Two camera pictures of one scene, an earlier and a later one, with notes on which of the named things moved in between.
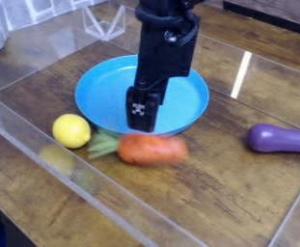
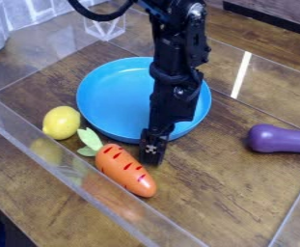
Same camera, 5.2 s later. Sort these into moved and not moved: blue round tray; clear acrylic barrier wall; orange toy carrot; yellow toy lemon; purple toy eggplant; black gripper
Moved: black gripper; yellow toy lemon; orange toy carrot
Not moved: purple toy eggplant; blue round tray; clear acrylic barrier wall
